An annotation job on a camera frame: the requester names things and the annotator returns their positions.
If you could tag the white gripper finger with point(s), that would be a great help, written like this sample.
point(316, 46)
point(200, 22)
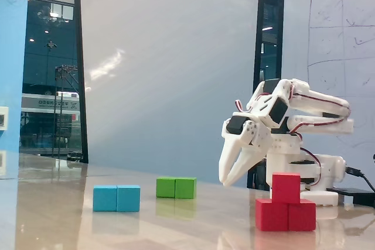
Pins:
point(257, 141)
point(230, 156)

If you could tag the long blue block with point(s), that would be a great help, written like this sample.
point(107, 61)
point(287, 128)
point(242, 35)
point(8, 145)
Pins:
point(116, 198)

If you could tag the long green block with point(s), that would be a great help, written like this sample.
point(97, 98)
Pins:
point(175, 188)

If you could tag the small red cube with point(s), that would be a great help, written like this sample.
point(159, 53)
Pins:
point(286, 188)

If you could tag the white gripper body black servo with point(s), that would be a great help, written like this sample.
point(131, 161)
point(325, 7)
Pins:
point(234, 136)

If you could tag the white wall switch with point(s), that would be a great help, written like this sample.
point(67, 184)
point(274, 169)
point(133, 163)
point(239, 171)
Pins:
point(3, 118)

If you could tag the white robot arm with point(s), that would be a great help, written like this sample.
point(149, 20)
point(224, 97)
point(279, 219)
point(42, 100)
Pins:
point(316, 97)

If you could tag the long red block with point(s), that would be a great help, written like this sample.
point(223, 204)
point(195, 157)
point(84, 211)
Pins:
point(285, 216)

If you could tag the flat black box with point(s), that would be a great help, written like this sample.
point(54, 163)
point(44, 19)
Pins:
point(351, 193)

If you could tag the whiteboard with marker drawings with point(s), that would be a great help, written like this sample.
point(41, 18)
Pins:
point(328, 27)

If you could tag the black window frame post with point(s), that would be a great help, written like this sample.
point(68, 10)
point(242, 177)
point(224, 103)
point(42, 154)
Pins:
point(80, 56)
point(260, 42)

